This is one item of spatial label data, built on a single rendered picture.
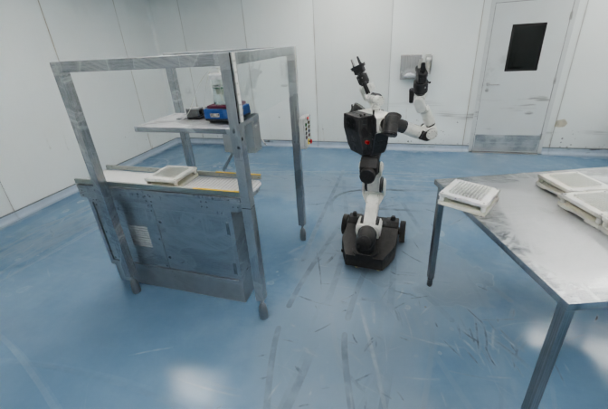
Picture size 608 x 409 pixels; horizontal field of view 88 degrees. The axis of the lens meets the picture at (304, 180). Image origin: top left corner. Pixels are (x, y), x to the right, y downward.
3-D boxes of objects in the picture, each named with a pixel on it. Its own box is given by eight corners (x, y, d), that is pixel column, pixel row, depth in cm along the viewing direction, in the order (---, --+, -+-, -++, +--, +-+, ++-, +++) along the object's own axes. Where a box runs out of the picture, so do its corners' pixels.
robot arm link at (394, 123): (405, 136, 211) (388, 129, 207) (397, 137, 219) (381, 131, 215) (409, 118, 212) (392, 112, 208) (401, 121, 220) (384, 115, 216)
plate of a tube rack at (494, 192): (500, 192, 178) (500, 188, 177) (486, 208, 162) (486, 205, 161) (455, 181, 194) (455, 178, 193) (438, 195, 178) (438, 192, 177)
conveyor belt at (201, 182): (261, 186, 215) (261, 180, 213) (245, 204, 193) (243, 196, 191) (106, 175, 253) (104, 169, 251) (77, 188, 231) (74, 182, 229)
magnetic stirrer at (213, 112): (251, 114, 198) (250, 99, 194) (235, 122, 179) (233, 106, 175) (223, 114, 203) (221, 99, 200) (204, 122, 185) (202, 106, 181)
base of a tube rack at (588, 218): (601, 201, 172) (602, 197, 171) (648, 224, 150) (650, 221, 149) (556, 204, 172) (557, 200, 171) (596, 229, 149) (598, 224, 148)
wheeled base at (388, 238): (396, 278, 247) (399, 242, 234) (331, 266, 264) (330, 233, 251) (402, 233, 302) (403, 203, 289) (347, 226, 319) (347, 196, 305)
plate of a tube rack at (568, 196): (603, 193, 170) (604, 189, 169) (651, 215, 148) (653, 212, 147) (558, 196, 170) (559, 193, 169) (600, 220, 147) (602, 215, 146)
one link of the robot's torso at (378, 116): (364, 164, 221) (365, 112, 207) (338, 150, 250) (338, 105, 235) (397, 156, 232) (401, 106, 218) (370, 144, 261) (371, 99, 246)
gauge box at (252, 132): (262, 147, 209) (259, 118, 201) (255, 153, 200) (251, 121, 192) (232, 147, 215) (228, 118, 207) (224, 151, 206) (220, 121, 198)
